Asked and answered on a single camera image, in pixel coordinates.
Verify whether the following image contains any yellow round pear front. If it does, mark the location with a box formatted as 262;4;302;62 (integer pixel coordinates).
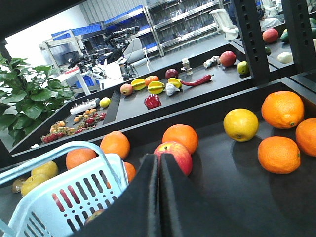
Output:
21;174;50;197

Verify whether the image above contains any black wooden produce display table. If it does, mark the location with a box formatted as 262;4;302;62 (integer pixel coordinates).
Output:
0;79;316;237

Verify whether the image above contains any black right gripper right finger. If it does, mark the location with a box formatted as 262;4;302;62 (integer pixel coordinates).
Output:
159;154;247;237

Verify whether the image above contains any orange lower right inner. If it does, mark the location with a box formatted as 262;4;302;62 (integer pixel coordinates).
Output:
257;136;301;174

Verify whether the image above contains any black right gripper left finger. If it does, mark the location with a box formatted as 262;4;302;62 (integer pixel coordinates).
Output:
73;154;158;237

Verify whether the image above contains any red chili pepper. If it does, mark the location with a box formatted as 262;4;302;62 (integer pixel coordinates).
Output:
181;75;212;86

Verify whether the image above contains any orange back left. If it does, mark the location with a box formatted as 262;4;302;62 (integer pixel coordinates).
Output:
66;148;97;170

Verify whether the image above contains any large orange far right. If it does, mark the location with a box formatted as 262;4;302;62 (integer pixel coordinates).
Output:
261;91;305;129

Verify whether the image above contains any red apple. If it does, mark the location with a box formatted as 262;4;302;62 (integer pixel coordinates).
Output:
51;185;77;213
84;209;105;226
154;141;193;176

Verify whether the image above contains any yellow round pear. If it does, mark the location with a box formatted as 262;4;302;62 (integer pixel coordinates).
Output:
21;174;50;197
31;161;59;178

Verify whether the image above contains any orange lower right outer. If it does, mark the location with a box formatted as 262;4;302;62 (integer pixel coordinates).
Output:
296;118;316;157

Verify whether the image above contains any small orange centre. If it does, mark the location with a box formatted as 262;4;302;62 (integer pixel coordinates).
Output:
124;162;137;183

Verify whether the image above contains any green potted plant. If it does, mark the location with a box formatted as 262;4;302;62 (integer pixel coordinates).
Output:
0;56;73;145

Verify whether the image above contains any red bell pepper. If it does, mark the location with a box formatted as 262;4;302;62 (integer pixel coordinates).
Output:
144;94;161;109

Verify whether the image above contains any light blue plastic basket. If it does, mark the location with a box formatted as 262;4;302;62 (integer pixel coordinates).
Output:
0;141;128;237

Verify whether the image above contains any black upper produce tray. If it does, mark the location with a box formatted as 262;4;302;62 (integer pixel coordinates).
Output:
9;24;316;158

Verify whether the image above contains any orange behind centre apple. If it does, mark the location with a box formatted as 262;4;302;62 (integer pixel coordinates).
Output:
162;124;198;154

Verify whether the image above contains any yellow round pear rear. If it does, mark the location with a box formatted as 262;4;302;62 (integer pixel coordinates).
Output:
31;161;59;178

